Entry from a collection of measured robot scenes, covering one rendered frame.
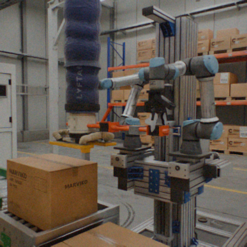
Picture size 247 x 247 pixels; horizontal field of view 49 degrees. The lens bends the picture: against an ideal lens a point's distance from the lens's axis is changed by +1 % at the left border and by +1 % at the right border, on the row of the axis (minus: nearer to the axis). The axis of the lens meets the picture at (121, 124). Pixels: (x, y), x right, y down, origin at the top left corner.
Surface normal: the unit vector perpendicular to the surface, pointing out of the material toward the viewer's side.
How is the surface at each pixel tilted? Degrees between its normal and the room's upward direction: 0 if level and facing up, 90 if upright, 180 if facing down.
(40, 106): 90
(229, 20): 90
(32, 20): 90
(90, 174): 90
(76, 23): 71
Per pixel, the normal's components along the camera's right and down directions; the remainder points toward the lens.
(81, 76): 0.11, -0.29
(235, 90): -0.62, 0.03
